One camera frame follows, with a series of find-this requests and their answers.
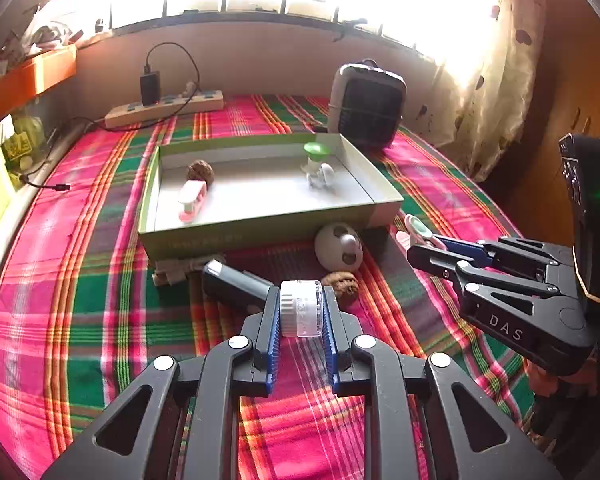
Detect black rectangular device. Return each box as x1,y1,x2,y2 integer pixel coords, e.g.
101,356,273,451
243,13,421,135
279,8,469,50
201,259,275,311

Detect white grey panda toy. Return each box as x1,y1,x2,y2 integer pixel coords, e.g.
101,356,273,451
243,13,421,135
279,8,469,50
314,221,365,271

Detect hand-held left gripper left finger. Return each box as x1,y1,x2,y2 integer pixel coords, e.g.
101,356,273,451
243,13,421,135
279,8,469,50
40,287,283,480

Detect orange storage box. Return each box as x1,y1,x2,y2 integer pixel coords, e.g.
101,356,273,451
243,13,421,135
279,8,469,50
0,44,77,118

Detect beige power strip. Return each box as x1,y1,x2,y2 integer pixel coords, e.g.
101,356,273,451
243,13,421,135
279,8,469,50
104,90,225,129

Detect grey black space heater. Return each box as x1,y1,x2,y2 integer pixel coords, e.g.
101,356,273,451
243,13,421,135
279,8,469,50
327,58,407,150

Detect green cardboard box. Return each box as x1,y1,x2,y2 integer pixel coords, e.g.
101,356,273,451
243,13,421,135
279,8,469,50
137,132,406,263

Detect person's right hand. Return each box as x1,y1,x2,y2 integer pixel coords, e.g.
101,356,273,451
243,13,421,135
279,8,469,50
525,360,600,401

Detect pink green plaid cloth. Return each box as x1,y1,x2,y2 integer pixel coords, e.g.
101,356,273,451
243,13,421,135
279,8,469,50
0,94,536,480

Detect cream dotted curtain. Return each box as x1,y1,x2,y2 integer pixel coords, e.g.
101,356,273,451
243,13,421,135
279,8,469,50
420,0,548,183

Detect white round jar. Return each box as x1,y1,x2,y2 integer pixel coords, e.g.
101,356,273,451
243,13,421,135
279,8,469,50
279,280,325,338

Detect pile of papers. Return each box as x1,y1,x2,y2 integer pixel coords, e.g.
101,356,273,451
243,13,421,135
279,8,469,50
0,2,86,68

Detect yellow green packet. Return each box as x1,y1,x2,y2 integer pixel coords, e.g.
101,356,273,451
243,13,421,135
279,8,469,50
2,115,48,181

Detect black cable with plug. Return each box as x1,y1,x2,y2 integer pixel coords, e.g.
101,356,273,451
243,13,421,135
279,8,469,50
10,116,106,192

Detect pink nail clipper holder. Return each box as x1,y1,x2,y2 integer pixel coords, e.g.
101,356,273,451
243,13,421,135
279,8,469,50
396,214,448,251

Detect black charger adapter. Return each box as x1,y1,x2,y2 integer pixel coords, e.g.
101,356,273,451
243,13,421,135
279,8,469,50
139,72,161,107

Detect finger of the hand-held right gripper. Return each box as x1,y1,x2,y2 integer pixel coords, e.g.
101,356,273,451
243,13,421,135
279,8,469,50
407,244,563,307
439,236,576,282

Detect brown wrinkled walnut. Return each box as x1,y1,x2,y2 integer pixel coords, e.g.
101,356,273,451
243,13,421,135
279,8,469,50
321,271,359,306
187,159,215,183

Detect pink white folding clip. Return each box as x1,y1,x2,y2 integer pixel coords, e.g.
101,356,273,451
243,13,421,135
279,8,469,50
177,180,208,224

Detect black charger cable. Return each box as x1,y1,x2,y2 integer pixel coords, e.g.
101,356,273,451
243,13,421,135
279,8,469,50
145,42,201,96

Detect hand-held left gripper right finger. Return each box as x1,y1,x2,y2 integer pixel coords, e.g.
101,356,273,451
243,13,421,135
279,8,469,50
321,287,563,480

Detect green knob white stand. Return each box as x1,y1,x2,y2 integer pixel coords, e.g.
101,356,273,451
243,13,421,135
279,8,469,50
302,141,336,188

